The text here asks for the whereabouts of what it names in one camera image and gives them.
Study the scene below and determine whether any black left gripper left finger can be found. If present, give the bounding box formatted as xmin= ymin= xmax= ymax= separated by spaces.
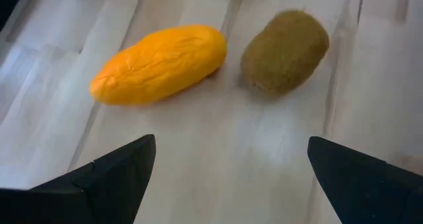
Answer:
xmin=31 ymin=133 xmax=157 ymax=224

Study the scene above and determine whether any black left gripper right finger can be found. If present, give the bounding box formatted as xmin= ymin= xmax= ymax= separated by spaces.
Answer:
xmin=307 ymin=135 xmax=423 ymax=224

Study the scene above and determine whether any brown kiwi fruit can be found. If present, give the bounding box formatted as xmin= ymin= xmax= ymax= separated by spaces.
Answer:
xmin=240 ymin=9 xmax=330 ymax=98

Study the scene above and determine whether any yellow-orange mango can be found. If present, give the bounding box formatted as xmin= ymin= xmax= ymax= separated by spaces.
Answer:
xmin=89 ymin=24 xmax=228 ymax=106

